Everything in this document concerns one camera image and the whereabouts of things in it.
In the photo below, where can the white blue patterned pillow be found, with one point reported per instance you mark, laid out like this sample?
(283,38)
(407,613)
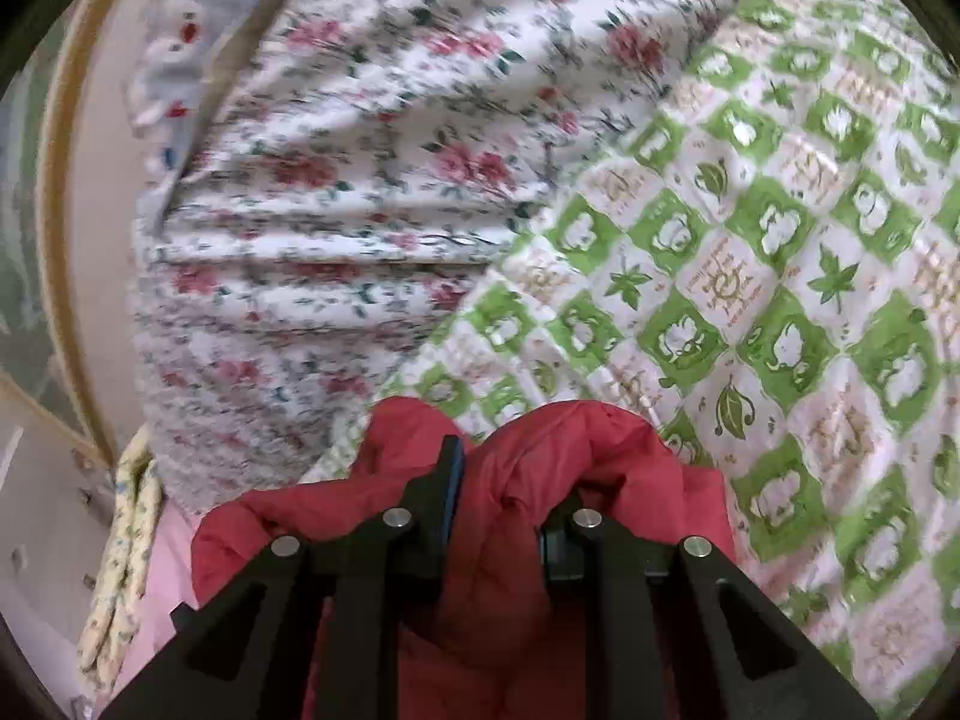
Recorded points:
(165,92)

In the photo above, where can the yellow floral fabric edge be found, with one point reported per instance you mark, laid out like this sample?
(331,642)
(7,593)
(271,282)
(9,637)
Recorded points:
(114,613)

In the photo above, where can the wooden bed frame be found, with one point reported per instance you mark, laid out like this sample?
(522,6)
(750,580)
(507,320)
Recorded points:
(75,60)

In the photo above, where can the red puffer jacket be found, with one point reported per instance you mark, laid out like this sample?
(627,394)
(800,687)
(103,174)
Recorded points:
(495,650)

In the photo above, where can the floral rose bedsheet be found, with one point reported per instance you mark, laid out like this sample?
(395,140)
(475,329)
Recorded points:
(356,166)

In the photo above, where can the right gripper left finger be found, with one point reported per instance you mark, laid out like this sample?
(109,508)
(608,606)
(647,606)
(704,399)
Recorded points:
(310,628)

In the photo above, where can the green patterned quilt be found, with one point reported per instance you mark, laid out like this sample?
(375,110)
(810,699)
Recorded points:
(767,271)

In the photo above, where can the pink quilted blanket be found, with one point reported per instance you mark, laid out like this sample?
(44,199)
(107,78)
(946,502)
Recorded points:
(168,584)

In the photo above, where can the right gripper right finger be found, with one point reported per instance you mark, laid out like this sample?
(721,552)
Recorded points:
(678,631)

